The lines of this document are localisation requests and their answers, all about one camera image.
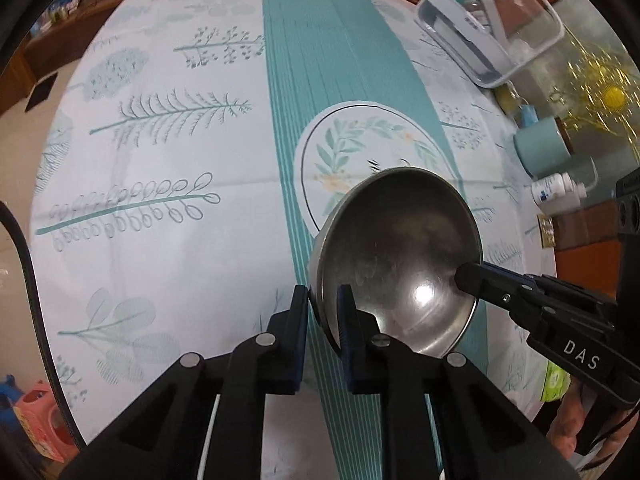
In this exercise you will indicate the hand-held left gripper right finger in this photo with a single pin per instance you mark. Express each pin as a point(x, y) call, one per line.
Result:
point(345, 340)

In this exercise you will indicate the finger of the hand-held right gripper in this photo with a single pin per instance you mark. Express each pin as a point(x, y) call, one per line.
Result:
point(480, 276)

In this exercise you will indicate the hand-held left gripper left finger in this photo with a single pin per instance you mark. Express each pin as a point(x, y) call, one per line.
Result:
point(299, 340)

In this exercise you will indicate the stainless steel bowl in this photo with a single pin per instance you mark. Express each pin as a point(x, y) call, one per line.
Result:
point(400, 260)

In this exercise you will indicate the person's right hand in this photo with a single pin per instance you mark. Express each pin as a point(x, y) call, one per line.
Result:
point(570, 432)

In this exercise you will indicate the green and white packet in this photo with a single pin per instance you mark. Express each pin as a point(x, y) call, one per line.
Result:
point(555, 382)

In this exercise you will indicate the gold blister pack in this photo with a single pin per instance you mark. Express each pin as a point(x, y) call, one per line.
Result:
point(546, 230)

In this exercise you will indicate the white pill bottle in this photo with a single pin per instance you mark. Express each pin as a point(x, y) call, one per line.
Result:
point(549, 192)

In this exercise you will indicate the translucent plastic cup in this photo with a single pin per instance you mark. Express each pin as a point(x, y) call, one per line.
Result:
point(582, 187)

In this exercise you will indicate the teal cup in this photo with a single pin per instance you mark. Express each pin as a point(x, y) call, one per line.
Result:
point(542, 145)

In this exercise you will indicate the small blue jar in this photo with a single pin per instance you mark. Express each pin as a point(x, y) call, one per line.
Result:
point(527, 115)

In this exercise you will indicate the leaf print tablecloth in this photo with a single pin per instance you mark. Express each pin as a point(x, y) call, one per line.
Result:
point(175, 185)

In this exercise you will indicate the clear plastic storage box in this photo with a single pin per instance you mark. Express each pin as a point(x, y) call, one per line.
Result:
point(490, 25)

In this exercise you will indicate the pink plastic stool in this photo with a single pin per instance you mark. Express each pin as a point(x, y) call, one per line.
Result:
point(42, 420)

